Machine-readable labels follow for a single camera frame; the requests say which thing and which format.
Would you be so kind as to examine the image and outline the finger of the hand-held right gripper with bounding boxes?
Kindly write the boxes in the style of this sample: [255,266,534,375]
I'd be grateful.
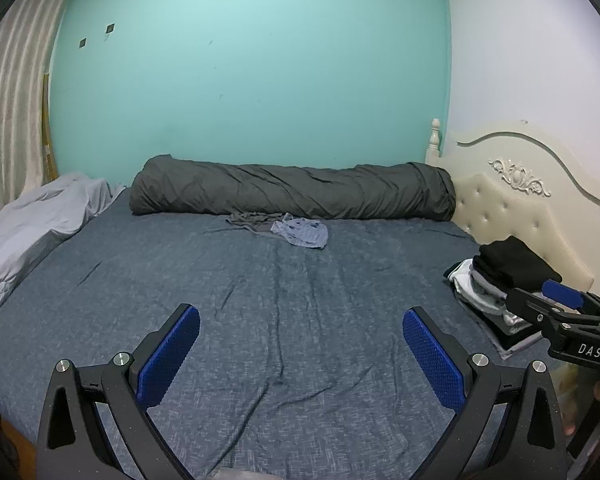
[541,280,600,318]
[505,286,600,333]

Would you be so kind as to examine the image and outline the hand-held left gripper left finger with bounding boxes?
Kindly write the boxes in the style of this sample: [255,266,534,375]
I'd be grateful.
[36,303,201,480]

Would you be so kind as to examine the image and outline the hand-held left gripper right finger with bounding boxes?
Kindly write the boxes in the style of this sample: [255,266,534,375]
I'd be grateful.
[402,307,567,480]

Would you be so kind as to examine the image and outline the checked light blue shorts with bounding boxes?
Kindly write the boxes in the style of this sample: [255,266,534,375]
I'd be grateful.
[271,214,330,250]

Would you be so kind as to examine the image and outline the pale lilac folded garment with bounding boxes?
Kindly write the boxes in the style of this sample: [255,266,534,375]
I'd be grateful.
[460,300,546,361]

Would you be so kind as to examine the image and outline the black folded garment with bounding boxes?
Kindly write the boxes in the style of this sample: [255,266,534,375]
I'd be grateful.
[472,236,563,291]

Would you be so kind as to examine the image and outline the black-trimmed white folded garment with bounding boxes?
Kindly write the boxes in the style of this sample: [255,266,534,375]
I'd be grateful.
[442,258,486,296]

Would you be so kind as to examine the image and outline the cream tufted headboard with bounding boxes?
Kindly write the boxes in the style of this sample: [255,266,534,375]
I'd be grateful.
[425,119,600,301]

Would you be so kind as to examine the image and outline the bed with blue-grey sheet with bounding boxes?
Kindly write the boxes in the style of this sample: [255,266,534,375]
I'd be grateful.
[0,187,600,480]

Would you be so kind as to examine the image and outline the crumpled grey garment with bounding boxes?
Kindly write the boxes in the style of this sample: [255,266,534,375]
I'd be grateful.
[205,211,291,235]

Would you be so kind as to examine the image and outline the light grey blanket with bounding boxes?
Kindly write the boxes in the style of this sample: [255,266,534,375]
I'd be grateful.
[0,172,126,331]

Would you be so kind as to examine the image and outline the rolled dark grey duvet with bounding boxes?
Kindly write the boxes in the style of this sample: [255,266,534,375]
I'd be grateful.
[128,156,457,222]

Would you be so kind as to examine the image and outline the wooden stick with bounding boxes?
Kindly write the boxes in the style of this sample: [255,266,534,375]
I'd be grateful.
[41,74,58,181]

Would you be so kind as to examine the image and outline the striped beige curtain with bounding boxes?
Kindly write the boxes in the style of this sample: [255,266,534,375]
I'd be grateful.
[0,0,83,241]

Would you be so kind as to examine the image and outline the wooden bed frame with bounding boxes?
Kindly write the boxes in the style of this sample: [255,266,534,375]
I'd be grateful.
[0,410,38,480]

